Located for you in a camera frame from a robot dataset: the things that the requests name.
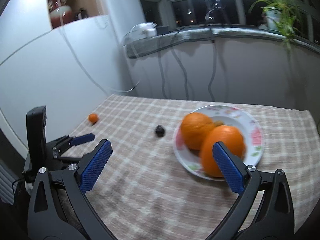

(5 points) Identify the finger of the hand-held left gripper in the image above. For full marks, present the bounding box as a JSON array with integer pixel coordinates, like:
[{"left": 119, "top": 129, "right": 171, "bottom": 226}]
[
  {"left": 56, "top": 156, "right": 83, "bottom": 165},
  {"left": 53, "top": 133, "right": 96, "bottom": 155}
]

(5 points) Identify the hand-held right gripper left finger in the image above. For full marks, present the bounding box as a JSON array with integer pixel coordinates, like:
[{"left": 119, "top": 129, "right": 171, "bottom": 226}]
[{"left": 27, "top": 139, "right": 118, "bottom": 240}]

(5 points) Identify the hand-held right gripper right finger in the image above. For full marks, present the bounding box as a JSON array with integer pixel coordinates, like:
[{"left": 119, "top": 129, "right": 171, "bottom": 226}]
[{"left": 207, "top": 141, "right": 294, "bottom": 240}]

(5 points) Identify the large orange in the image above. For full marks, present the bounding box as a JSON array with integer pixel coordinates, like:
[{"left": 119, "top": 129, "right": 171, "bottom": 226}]
[{"left": 199, "top": 125, "right": 247, "bottom": 178}]

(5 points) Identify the white floral plate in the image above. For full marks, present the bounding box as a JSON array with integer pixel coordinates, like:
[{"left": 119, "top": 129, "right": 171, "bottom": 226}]
[{"left": 173, "top": 104, "right": 265, "bottom": 180}]

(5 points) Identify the medium bumpy orange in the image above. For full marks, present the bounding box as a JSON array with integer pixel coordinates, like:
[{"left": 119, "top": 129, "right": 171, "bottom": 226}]
[{"left": 180, "top": 112, "right": 216, "bottom": 151}]

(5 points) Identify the pink checkered tablecloth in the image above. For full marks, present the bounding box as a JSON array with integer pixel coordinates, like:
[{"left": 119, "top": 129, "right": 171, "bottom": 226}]
[{"left": 54, "top": 94, "right": 318, "bottom": 240}]

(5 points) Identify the white cabinet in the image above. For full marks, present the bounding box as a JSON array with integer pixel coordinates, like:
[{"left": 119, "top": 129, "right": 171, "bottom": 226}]
[{"left": 0, "top": 0, "right": 140, "bottom": 160}]

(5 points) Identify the red and white pot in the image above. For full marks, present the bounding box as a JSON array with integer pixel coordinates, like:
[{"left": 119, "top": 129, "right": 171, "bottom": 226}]
[{"left": 48, "top": 0, "right": 73, "bottom": 28}]

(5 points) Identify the small dark jar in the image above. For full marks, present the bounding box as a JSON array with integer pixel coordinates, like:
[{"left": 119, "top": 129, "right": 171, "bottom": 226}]
[{"left": 75, "top": 8, "right": 88, "bottom": 20}]

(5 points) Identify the white charger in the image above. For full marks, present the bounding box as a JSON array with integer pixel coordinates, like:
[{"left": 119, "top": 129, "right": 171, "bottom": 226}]
[{"left": 136, "top": 23, "right": 157, "bottom": 37}]

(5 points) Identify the grey windowsill cover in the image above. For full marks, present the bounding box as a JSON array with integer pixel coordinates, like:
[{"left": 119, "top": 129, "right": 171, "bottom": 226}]
[{"left": 126, "top": 26, "right": 320, "bottom": 59}]

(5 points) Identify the green potted plant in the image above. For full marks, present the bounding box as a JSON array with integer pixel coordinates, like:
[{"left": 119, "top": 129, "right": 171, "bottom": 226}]
[{"left": 249, "top": 0, "right": 304, "bottom": 53}]

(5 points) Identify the white cable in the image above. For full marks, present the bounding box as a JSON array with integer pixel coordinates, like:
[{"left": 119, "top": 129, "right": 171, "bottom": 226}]
[{"left": 54, "top": 0, "right": 140, "bottom": 93}]

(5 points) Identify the black cable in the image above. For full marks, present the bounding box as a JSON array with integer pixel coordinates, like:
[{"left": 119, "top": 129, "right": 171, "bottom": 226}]
[
  {"left": 208, "top": 39, "right": 217, "bottom": 101},
  {"left": 174, "top": 46, "right": 193, "bottom": 101},
  {"left": 158, "top": 50, "right": 169, "bottom": 99}
]

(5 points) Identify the window frame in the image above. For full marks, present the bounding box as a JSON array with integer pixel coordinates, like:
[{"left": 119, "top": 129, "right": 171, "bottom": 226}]
[{"left": 136, "top": 0, "right": 320, "bottom": 43}]

